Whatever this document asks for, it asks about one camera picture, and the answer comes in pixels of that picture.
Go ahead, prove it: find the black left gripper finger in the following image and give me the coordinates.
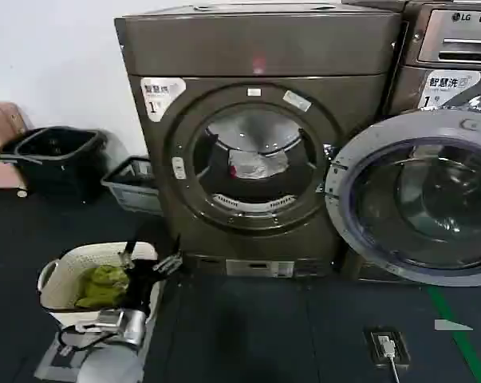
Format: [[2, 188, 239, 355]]
[[152, 234, 183, 277], [119, 238, 138, 269]]

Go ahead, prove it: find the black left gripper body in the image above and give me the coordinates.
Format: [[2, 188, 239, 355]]
[[122, 258, 164, 317]]

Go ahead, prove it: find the green cloth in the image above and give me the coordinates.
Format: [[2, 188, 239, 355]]
[[75, 264, 132, 309]]

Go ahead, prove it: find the white perforated laundry basket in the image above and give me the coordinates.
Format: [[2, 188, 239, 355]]
[[37, 240, 166, 321]]

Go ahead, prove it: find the grey plastic crate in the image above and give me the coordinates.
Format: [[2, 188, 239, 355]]
[[101, 156, 164, 217]]

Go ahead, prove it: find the black plastic bin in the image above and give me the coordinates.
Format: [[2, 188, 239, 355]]
[[0, 126, 110, 201]]

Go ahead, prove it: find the grey white cloth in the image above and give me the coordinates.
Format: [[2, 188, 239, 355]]
[[227, 148, 290, 180]]

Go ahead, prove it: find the pink wheeled case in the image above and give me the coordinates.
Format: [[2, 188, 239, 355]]
[[0, 101, 34, 198]]

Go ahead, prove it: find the grey dryer with open drum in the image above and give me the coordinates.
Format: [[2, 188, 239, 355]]
[[113, 2, 409, 279]]

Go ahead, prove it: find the floor power socket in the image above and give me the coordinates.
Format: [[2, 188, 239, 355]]
[[363, 326, 412, 369]]

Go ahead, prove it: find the round glass dryer door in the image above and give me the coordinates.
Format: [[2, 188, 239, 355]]
[[322, 107, 481, 287]]

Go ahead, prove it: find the green floor tape strip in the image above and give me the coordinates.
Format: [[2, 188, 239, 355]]
[[425, 285, 481, 383]]

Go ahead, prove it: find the grey dryer with steel drawer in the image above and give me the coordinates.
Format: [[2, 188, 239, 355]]
[[386, 0, 481, 120]]

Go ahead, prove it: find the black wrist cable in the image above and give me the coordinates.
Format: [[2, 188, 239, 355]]
[[57, 322, 120, 353]]

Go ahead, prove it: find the white plug cable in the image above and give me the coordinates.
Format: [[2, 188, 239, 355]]
[[377, 334, 403, 383]]

